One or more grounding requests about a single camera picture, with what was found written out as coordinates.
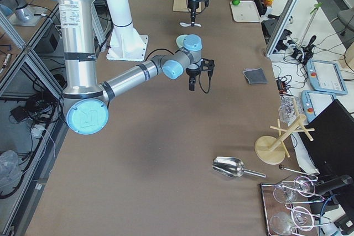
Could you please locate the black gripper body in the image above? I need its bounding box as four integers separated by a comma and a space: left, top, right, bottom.
186, 58, 215, 77
188, 0, 209, 13

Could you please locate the green ceramic bowl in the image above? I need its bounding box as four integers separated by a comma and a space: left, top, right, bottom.
176, 34, 188, 48

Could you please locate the green lime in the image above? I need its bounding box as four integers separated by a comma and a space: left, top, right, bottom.
232, 0, 241, 6

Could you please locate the dark grey folded cloth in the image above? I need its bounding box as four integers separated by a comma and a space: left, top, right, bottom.
243, 68, 268, 85

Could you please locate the cream plastic tray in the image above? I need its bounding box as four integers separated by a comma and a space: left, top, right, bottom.
230, 1, 261, 23

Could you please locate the white pillar with base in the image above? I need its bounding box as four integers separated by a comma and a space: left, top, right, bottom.
106, 0, 148, 61

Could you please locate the metal scoop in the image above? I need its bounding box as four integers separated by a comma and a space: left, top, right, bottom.
212, 156, 267, 178

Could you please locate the wooden mug tree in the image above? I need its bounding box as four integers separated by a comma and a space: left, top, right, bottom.
254, 97, 315, 165

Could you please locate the lower blue teach pendant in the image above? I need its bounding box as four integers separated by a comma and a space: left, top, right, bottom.
301, 90, 336, 122

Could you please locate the blue teach pendant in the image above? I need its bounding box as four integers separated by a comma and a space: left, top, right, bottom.
306, 59, 348, 95
301, 90, 336, 122

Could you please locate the upper blue teach pendant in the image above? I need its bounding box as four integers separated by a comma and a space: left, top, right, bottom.
306, 59, 348, 95

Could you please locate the grey office chair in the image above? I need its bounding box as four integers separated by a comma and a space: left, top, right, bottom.
330, 7, 353, 36

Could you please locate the black monitor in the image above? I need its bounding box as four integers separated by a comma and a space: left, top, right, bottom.
299, 99, 353, 177

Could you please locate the wine glass rack tray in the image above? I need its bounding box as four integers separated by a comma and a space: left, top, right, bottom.
260, 174, 331, 235

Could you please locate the aluminium frame post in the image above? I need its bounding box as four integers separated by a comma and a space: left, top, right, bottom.
264, 0, 299, 57

